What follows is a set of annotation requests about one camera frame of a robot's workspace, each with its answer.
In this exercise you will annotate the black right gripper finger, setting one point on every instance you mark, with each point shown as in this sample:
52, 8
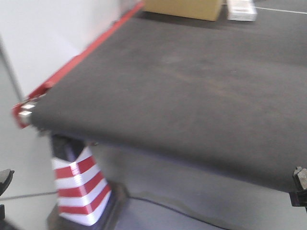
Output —
299, 198

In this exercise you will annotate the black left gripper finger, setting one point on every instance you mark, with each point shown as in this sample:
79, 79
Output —
2, 211

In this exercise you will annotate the grey brake pad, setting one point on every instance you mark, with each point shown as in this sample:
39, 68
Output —
5, 179
300, 178

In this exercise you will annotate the left red-white traffic cone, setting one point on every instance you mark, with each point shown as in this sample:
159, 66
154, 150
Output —
86, 199

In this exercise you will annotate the long white box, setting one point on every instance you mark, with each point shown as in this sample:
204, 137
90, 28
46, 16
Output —
241, 10

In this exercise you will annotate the brown cardboard box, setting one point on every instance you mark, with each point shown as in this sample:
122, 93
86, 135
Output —
196, 9

